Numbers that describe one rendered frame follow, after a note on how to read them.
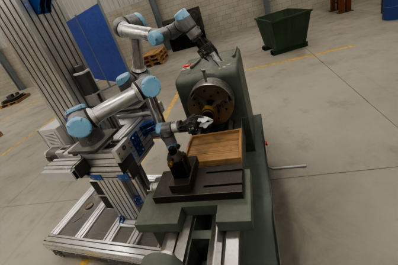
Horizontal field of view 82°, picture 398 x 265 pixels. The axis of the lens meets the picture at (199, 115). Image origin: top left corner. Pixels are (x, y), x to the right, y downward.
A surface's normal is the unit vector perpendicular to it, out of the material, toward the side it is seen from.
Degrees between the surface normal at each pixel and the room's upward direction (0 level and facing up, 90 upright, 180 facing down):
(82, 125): 91
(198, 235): 0
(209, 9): 90
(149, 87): 89
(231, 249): 0
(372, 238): 0
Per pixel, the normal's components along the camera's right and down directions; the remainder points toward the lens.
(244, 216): -0.28, -0.86
